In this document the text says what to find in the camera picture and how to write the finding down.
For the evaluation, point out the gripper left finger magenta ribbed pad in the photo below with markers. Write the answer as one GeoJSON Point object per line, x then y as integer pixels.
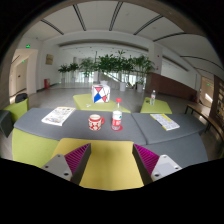
{"type": "Point", "coordinates": [71, 166]}

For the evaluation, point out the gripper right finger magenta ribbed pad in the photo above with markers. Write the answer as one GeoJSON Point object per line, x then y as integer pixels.
{"type": "Point", "coordinates": [151, 166]}

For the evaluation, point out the clear water bottle far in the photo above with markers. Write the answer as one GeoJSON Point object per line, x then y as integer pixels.
{"type": "Point", "coordinates": [153, 97]}

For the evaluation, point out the grey curved table right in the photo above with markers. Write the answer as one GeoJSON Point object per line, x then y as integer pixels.
{"type": "Point", "coordinates": [183, 145]}

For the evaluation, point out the grey curved table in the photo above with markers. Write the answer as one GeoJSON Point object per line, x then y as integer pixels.
{"type": "Point", "coordinates": [76, 126]}
{"type": "Point", "coordinates": [183, 145]}

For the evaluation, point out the yellow table top near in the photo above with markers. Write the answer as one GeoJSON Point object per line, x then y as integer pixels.
{"type": "Point", "coordinates": [111, 165]}

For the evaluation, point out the yellow white booklet on right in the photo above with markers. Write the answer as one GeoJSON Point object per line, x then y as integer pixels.
{"type": "Point", "coordinates": [167, 123]}

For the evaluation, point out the grey curved table left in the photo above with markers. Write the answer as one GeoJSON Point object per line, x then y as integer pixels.
{"type": "Point", "coordinates": [76, 126]}

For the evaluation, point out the red white patterned mug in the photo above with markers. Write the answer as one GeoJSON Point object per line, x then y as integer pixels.
{"type": "Point", "coordinates": [95, 122]}

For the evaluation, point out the red round coaster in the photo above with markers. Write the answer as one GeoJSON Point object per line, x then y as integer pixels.
{"type": "Point", "coordinates": [117, 128]}

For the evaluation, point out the colourful magazine on left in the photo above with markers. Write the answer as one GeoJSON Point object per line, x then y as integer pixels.
{"type": "Point", "coordinates": [58, 116]}

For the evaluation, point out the lime green table far right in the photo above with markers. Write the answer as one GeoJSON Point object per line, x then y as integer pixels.
{"type": "Point", "coordinates": [158, 107]}

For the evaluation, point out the lime green table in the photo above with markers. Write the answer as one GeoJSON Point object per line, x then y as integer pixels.
{"type": "Point", "coordinates": [158, 107]}
{"type": "Point", "coordinates": [84, 102]}

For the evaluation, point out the lime green table far left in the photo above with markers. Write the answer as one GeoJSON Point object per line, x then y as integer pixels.
{"type": "Point", "coordinates": [84, 102]}

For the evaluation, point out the long wooden bench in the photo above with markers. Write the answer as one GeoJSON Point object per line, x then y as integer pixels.
{"type": "Point", "coordinates": [210, 122]}

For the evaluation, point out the lime green chair left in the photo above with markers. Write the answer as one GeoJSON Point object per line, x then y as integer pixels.
{"type": "Point", "coordinates": [19, 107]}

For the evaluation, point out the red blue white cube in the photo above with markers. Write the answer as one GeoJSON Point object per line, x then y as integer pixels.
{"type": "Point", "coordinates": [100, 93]}

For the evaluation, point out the wooden bookshelf right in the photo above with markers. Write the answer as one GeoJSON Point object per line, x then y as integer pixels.
{"type": "Point", "coordinates": [217, 108]}

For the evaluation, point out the red fire extinguisher box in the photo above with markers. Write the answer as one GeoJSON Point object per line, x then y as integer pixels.
{"type": "Point", "coordinates": [46, 83]}

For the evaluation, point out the row of potted plants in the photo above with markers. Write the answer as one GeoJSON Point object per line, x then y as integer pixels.
{"type": "Point", "coordinates": [128, 71]}

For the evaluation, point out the framed picture on wall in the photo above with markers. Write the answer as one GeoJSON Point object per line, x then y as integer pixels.
{"type": "Point", "coordinates": [49, 59]}

